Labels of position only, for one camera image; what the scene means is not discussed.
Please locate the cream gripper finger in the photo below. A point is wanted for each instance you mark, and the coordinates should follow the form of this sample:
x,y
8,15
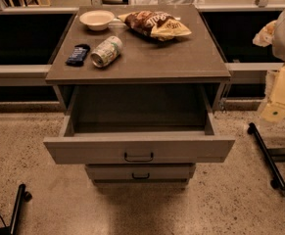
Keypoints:
x,y
264,37
272,112

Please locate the grey top drawer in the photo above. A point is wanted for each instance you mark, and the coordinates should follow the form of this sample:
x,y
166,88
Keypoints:
x,y
139,124

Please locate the grey drawer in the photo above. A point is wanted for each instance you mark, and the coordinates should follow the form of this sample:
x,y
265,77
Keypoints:
x,y
104,172
139,124

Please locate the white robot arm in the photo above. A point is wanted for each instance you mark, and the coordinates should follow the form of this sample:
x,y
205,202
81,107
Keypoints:
x,y
278,51

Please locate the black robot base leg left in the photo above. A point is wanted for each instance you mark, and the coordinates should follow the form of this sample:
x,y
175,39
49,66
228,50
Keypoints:
x,y
21,197

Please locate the grey drawer cabinet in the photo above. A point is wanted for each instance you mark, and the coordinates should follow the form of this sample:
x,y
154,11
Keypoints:
x,y
191,59

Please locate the grey bottom drawer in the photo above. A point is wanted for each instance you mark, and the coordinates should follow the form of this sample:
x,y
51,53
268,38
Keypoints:
x,y
104,172

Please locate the brown chip bag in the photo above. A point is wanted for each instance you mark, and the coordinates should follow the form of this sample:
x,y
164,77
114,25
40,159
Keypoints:
x,y
155,24

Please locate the green white soda can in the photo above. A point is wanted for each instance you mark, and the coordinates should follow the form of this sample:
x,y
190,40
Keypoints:
x,y
106,52

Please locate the white bowl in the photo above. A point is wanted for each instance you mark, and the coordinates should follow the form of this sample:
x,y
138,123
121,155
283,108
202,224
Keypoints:
x,y
97,20

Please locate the dark blue snack bar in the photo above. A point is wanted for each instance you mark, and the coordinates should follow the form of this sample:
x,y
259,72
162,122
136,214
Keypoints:
x,y
78,55

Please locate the metal railing frame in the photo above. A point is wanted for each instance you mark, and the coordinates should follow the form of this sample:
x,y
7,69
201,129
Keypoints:
x,y
18,70

